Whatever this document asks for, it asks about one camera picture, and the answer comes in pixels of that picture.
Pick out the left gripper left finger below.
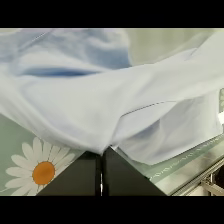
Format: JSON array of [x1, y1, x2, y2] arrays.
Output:
[[36, 150, 102, 197]]

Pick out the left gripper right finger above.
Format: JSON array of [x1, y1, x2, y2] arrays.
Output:
[[101, 146, 167, 197]]

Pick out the light blue shirt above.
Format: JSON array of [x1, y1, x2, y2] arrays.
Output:
[[0, 28, 224, 166]]

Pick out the silver frame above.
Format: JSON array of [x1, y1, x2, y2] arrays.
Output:
[[169, 155, 224, 197]]

